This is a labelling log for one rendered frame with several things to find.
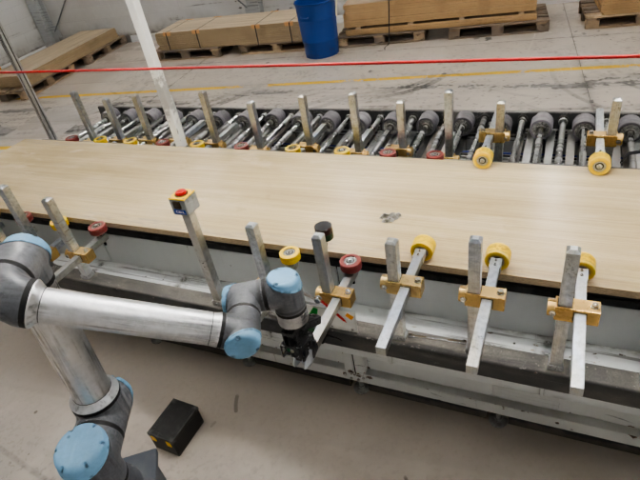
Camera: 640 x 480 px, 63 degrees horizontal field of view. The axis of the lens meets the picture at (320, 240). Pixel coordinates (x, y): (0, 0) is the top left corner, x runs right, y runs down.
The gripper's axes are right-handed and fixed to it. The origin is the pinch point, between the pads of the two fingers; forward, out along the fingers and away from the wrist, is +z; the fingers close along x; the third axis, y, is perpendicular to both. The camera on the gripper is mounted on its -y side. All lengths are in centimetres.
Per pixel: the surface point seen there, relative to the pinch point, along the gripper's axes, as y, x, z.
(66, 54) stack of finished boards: -509, -666, 41
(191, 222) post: -26, -53, -29
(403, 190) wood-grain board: -92, 5, -9
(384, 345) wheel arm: -1.3, 25.7, -13.4
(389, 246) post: -26.6, 20.5, -29.1
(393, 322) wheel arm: -10.5, 25.8, -13.6
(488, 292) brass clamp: -28, 50, -15
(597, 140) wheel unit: -133, 78, -16
